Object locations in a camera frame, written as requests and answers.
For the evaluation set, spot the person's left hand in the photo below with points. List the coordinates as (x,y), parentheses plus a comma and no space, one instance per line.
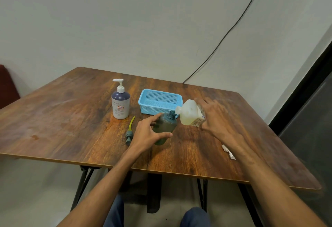
(142,136)

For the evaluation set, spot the person's right hand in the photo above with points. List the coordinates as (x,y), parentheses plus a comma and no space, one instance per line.
(222,124)

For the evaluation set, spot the person's right thumb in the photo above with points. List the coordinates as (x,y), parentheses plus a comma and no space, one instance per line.
(205,125)

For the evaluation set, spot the person's left thumb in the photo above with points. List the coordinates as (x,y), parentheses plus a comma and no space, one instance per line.
(164,136)

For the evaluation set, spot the dark green plastic bottle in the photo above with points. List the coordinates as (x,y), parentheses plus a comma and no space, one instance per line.
(166,124)

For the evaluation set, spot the clear refill bottle yellowish liquid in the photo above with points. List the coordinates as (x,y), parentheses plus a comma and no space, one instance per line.
(189,114)

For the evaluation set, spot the person's left forearm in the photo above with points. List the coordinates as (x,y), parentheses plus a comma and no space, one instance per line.
(103,190)

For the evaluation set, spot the person's right forearm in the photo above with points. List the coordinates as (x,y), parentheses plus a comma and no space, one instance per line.
(269,185)

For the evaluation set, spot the teal pump head yellow tube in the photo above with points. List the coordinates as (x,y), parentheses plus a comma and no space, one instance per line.
(129,136)

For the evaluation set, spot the light blue plastic basket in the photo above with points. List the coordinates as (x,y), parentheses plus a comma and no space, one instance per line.
(159,101)

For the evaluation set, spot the white crumpled tissue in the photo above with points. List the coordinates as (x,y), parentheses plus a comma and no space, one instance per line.
(228,153)

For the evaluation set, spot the white pump soap dispenser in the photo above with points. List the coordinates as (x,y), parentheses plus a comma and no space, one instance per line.
(120,105)

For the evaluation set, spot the person's right leg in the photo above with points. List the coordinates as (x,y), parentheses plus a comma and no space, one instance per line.
(194,217)

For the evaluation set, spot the person's leg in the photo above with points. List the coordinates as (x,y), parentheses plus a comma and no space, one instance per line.
(194,217)
(115,213)

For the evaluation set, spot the person's left leg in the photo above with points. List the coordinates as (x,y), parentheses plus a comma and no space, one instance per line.
(115,213)

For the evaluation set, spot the dark glass door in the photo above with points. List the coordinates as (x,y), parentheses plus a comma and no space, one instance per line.
(308,120)

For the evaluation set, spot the dark red chair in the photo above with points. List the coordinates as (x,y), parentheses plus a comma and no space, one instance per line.
(7,87)

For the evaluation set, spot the black metal table frame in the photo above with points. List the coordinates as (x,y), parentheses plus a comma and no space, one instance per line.
(154,195)

